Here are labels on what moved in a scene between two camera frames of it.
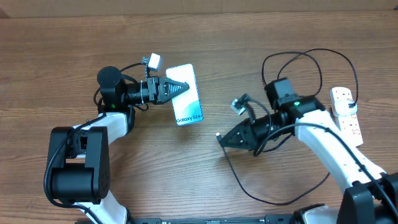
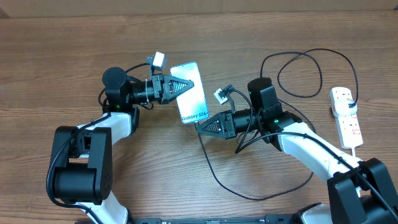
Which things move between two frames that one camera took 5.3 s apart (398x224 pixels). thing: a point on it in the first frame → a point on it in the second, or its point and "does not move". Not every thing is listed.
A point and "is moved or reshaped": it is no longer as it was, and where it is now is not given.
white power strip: x=349 y=124 does not move
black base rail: x=275 y=219 does not move
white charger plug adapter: x=341 y=107 does not move
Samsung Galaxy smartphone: x=187 y=106 is moved or reshaped
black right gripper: x=246 y=130 → x=227 y=125
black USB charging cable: x=298 y=55 → x=301 y=112
